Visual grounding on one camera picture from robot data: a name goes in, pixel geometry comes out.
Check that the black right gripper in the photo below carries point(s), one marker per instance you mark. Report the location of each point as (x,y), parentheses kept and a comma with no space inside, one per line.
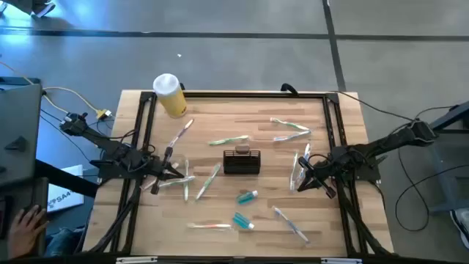
(329,170)

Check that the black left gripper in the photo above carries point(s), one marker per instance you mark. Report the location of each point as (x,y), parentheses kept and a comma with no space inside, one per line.
(157,168)

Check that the blue toothbrush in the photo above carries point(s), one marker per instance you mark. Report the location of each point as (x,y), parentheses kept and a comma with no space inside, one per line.
(306,151)
(291,224)
(294,170)
(292,136)

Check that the purple toothbrush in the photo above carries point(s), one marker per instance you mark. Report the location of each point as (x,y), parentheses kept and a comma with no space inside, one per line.
(180,133)

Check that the small teal mouthwash bottle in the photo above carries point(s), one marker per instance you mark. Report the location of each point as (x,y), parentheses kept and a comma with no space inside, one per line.
(243,221)
(246,197)

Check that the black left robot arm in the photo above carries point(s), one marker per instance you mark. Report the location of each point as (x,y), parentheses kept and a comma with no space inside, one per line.
(110,144)

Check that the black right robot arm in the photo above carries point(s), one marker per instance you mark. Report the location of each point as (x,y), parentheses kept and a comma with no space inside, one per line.
(395,141)

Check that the yellow bottle with white cap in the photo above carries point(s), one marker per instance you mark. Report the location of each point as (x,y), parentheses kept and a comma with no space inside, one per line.
(170,97)

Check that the black curved hook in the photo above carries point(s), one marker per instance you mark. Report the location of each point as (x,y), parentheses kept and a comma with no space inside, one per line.
(289,88)

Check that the black diagonal bar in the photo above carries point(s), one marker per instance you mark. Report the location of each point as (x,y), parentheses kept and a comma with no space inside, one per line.
(66,179)

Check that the white printed box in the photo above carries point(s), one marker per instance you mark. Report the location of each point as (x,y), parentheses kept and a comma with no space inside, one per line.
(66,190)

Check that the person's leg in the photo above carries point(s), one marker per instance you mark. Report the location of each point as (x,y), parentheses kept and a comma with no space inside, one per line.
(64,242)

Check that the blue-grey metal table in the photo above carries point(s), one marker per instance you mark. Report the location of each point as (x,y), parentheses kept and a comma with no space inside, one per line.
(447,121)

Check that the person's shoe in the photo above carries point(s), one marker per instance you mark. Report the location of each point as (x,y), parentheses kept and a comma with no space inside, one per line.
(459,223)
(44,9)

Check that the person's hand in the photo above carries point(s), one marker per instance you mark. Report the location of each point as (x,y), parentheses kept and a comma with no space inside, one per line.
(23,231)

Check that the grey desk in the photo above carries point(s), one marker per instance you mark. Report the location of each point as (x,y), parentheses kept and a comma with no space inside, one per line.
(18,110)

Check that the white bracket strip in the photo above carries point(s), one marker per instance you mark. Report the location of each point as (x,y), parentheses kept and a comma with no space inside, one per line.
(135,260)
(340,260)

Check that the black triangular bracket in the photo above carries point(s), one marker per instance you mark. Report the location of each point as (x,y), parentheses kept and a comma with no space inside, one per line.
(16,144)

